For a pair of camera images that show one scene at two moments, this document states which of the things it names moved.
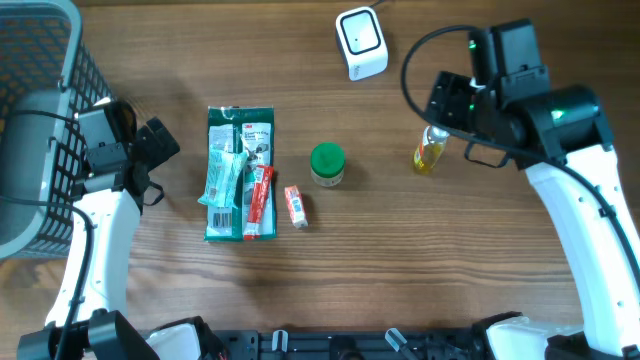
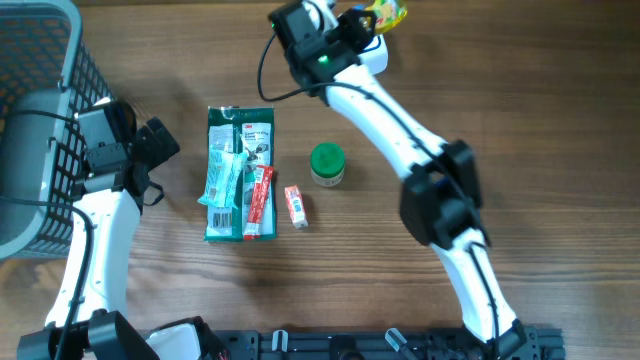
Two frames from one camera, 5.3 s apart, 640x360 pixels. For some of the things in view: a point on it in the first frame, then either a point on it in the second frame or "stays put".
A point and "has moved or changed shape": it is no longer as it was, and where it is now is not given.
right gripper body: [459, 106] → [349, 36]
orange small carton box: [297, 206] stays put
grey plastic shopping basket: [49, 76] stays put
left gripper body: [148, 146] stays put
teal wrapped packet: [222, 174] stays put
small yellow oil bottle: [430, 149] has moved or changed shape
